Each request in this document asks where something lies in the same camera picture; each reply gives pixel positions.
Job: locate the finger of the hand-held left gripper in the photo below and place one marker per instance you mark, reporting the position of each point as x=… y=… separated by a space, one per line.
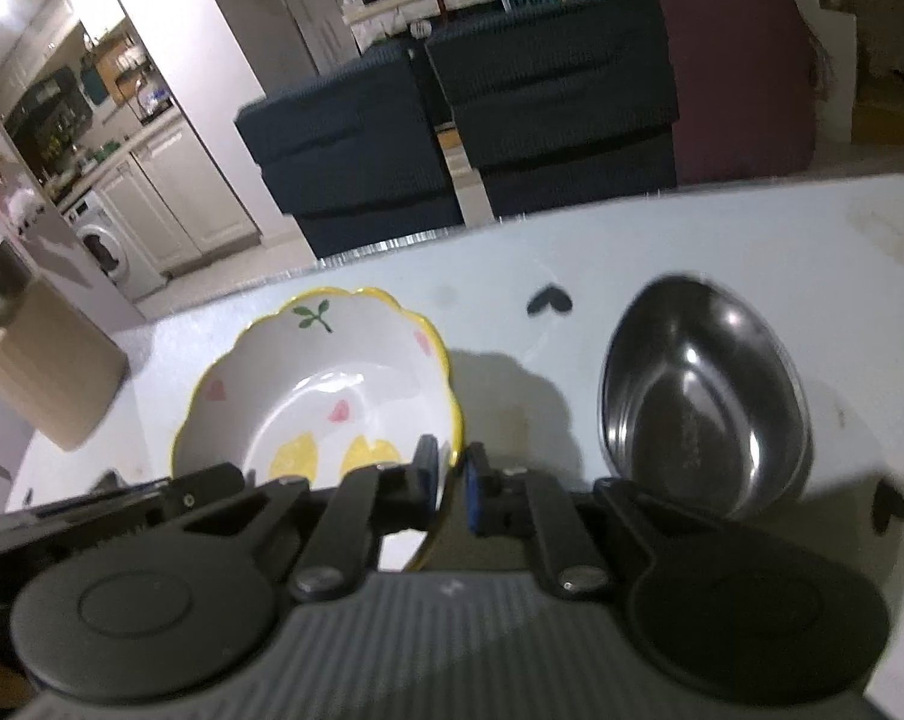
x=122 y=501

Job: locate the white floral bowl yellow rim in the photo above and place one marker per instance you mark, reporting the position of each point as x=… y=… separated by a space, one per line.
x=332 y=390

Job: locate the dark blue chair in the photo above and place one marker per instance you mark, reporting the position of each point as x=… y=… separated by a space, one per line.
x=347 y=150
x=557 y=90

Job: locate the maroon chair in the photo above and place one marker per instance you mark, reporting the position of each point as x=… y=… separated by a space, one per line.
x=744 y=82

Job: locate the beige cylindrical bin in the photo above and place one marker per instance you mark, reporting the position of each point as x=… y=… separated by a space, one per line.
x=39 y=367

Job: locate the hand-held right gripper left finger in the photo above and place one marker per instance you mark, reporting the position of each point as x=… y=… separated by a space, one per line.
x=426 y=469

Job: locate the white staircase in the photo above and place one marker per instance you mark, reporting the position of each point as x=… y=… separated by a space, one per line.
x=834 y=37

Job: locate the small round steel bowl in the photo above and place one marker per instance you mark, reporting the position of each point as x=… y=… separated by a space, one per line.
x=707 y=405

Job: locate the white washing machine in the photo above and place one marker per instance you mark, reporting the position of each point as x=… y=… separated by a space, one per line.
x=110 y=247

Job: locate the white kitchen base cabinets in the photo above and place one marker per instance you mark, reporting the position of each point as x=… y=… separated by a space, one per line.
x=182 y=195

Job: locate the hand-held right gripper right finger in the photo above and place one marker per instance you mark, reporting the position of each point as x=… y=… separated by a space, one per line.
x=476 y=491

